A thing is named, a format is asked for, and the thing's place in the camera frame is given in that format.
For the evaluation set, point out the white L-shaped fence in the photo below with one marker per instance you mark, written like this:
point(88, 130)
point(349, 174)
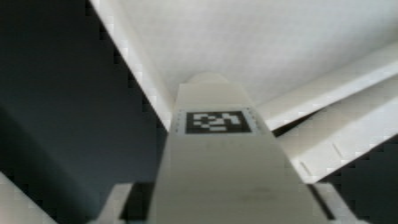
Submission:
point(88, 144)

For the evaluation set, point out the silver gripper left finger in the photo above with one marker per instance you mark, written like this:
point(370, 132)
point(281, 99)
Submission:
point(109, 216)

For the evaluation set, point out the white desk top tray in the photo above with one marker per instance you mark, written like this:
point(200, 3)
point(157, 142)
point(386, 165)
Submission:
point(306, 50)

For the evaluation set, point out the white desk leg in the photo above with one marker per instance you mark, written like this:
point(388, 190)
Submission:
point(228, 182)

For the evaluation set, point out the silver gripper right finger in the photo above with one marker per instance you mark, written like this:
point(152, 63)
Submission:
point(336, 207)

